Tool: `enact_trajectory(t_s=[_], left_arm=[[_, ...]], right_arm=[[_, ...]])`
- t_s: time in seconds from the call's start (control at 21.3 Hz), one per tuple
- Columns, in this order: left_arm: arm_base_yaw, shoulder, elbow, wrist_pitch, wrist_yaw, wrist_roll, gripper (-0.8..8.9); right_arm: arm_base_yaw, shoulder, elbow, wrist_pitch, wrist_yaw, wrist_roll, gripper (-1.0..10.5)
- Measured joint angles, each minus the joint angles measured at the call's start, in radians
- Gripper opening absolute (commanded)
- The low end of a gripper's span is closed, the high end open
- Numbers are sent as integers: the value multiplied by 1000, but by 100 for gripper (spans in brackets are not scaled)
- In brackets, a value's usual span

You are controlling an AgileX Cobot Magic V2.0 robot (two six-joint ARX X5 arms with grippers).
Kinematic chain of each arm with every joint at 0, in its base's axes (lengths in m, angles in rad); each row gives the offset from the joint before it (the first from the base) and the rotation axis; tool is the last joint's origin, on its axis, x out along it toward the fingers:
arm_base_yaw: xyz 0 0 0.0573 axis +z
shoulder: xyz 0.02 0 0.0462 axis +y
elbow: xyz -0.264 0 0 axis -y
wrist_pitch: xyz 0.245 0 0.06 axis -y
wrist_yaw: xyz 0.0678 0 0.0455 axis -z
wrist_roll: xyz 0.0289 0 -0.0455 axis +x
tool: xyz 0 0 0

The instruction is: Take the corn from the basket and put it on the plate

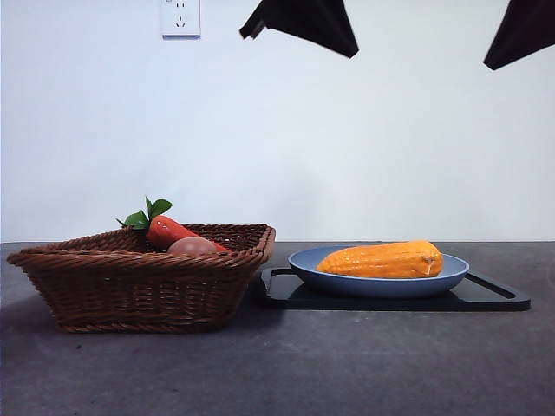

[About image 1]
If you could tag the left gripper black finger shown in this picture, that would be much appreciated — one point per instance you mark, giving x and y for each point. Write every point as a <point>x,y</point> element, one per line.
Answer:
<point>252,27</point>
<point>308,21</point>

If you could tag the black rectangular tray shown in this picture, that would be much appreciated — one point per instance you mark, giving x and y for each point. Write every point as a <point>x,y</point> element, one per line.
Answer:
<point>477,300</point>

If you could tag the brown egg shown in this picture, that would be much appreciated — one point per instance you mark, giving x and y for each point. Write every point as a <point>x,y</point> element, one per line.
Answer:
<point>193,247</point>

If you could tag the brown wicker basket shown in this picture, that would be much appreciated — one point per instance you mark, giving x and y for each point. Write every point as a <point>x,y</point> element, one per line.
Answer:
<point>130,290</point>

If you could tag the white wall socket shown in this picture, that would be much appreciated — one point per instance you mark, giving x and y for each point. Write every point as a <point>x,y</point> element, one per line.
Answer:
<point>181,19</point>

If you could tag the blue round plate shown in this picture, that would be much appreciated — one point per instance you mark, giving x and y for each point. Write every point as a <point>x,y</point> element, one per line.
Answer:
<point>368,288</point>

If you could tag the orange carrot with green leaves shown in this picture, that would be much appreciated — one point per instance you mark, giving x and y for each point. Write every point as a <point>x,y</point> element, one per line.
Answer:
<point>165,229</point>

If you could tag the yellow-orange corn cob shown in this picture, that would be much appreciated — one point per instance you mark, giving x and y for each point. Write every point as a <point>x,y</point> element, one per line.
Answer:
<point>377,260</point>

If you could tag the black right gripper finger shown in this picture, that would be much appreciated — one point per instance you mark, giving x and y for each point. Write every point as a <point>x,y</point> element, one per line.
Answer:
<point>524,30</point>

